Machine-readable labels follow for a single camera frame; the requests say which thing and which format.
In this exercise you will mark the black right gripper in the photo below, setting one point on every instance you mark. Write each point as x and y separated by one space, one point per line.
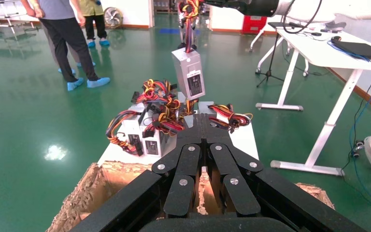
259 6

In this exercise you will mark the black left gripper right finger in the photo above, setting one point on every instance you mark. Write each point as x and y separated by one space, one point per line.
236 185

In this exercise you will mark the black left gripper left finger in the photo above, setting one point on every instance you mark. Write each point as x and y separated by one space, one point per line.
185 179

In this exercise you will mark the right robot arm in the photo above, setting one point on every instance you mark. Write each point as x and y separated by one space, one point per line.
300 6

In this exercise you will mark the red cabinet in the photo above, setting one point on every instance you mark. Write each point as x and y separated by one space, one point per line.
254 25

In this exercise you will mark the black device on desk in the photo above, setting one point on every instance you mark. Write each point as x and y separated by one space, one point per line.
284 25

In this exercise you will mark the black tripod stand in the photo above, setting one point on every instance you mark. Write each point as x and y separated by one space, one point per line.
270 64

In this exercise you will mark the brown cardboard divider box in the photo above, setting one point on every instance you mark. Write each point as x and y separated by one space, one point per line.
86 192

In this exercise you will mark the white table with casters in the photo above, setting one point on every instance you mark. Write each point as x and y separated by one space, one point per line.
305 67

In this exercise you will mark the white height adjustable desk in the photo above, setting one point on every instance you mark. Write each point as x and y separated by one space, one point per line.
316 51

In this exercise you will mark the white floor fan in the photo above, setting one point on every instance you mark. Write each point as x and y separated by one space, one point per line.
113 17

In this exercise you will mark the grey object on desk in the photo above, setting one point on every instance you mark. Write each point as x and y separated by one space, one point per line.
336 25

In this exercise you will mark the black computer mouse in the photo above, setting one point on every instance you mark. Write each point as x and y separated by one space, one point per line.
336 38

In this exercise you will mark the blue shoe cover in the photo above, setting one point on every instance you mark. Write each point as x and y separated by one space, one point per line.
104 42
98 82
75 84
91 44

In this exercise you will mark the black caster wheel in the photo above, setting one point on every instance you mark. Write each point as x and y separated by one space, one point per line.
358 149

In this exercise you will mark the person yellow shirt black trousers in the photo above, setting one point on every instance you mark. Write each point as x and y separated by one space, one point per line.
91 9

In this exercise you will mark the black laptop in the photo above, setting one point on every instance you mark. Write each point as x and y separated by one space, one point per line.
364 49

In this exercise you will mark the person grey shirt black trousers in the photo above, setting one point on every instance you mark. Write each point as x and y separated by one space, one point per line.
67 38

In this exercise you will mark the white frame table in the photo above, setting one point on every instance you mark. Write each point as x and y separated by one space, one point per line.
0 16

